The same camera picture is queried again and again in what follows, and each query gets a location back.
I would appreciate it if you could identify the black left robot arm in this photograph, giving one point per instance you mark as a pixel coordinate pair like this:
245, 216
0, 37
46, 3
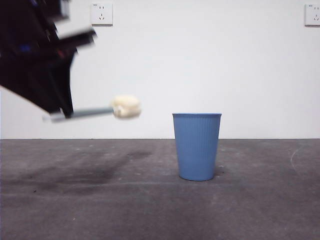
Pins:
20, 27

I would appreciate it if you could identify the grey cup brush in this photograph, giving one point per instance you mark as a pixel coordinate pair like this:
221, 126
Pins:
126, 106

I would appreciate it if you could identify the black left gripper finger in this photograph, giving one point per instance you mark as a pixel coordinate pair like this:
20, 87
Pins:
50, 87

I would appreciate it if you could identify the white wall socket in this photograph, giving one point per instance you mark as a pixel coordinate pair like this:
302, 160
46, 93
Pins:
312, 15
101, 13

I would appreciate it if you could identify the blue ribbed plastic cup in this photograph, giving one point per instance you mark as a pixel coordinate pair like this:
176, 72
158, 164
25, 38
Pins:
197, 147

